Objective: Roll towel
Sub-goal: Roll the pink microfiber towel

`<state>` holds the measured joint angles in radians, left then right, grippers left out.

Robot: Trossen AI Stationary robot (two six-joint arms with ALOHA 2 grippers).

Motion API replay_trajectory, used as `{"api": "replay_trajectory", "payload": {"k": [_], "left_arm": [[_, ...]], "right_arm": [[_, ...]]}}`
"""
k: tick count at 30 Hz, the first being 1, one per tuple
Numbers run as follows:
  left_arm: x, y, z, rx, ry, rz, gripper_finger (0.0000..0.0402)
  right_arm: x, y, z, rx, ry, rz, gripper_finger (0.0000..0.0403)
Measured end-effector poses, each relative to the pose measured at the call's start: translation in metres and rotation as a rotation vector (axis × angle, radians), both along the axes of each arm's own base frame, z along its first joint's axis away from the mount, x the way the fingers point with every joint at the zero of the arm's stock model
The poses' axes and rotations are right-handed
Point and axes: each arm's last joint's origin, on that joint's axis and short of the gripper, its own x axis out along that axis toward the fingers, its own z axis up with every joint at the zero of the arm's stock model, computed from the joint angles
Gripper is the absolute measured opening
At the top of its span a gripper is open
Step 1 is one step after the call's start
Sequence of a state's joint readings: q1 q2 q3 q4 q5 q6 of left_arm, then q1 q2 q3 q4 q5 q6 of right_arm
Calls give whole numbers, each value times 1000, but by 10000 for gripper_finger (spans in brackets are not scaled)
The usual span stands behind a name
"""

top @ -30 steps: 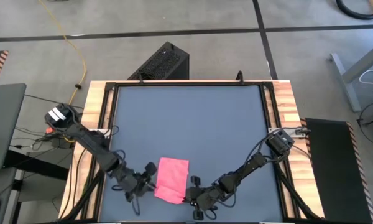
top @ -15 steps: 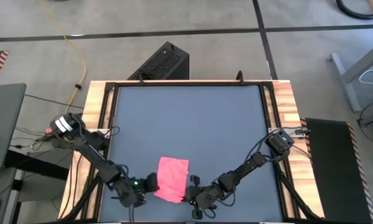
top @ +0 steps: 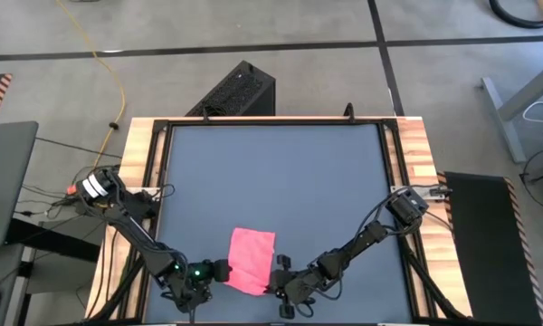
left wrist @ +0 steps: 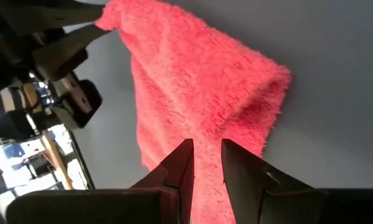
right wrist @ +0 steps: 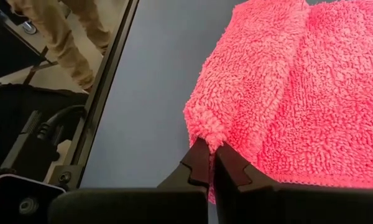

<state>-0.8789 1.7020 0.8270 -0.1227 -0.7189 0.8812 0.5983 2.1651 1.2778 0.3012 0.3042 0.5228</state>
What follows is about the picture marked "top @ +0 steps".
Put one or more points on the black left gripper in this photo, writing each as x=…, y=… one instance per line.
x=197, y=283

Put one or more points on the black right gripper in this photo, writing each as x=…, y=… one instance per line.
x=298, y=285

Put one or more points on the pink fluffy towel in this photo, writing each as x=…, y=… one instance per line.
x=251, y=258

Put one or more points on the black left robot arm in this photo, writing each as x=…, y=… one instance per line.
x=136, y=235

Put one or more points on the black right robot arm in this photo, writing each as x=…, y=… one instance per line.
x=366, y=237

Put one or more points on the grey-blue table mat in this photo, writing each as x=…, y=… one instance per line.
x=276, y=154

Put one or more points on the black metal desk bar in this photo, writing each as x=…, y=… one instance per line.
x=54, y=242

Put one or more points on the orange plug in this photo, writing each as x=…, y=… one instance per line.
x=72, y=189

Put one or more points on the black perforated computer tower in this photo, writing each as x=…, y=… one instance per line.
x=240, y=90

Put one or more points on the grey metal desk leg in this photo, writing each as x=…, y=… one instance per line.
x=529, y=90

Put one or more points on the black metal table frame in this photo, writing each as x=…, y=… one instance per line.
x=276, y=122

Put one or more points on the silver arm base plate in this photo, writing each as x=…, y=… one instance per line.
x=434, y=192

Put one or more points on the black frame clamp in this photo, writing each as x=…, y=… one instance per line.
x=349, y=113

